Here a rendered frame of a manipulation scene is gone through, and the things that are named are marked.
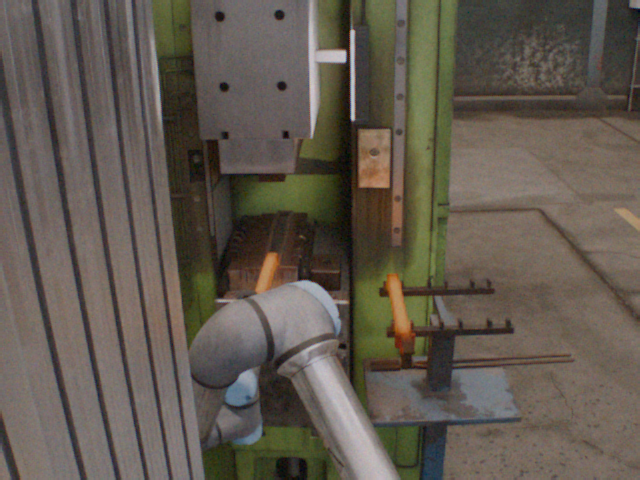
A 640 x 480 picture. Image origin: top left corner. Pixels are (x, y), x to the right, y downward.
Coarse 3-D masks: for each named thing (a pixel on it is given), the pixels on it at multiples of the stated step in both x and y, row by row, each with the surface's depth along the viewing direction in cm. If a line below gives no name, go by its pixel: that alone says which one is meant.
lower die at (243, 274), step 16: (256, 224) 231; (272, 224) 228; (288, 224) 225; (240, 240) 219; (256, 240) 216; (288, 240) 215; (240, 256) 208; (256, 256) 206; (288, 256) 205; (240, 272) 200; (256, 272) 200; (288, 272) 199; (240, 288) 202; (272, 288) 201
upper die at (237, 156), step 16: (224, 144) 185; (240, 144) 184; (256, 144) 184; (272, 144) 184; (288, 144) 184; (224, 160) 186; (240, 160) 186; (256, 160) 186; (272, 160) 186; (288, 160) 185
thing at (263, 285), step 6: (270, 258) 199; (276, 258) 200; (264, 264) 195; (270, 264) 195; (264, 270) 191; (270, 270) 190; (264, 276) 187; (270, 276) 187; (258, 282) 183; (264, 282) 183; (270, 282) 186; (258, 288) 179; (264, 288) 179
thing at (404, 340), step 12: (396, 276) 192; (396, 288) 185; (396, 300) 179; (396, 312) 173; (396, 324) 169; (408, 324) 168; (396, 336) 162; (408, 336) 161; (408, 348) 156; (408, 360) 156
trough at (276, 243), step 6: (282, 216) 235; (288, 216) 235; (276, 222) 227; (282, 222) 230; (276, 228) 225; (282, 228) 226; (276, 234) 221; (282, 234) 221; (276, 240) 217; (282, 240) 217; (270, 246) 211; (276, 246) 213; (270, 252) 209; (276, 252) 209
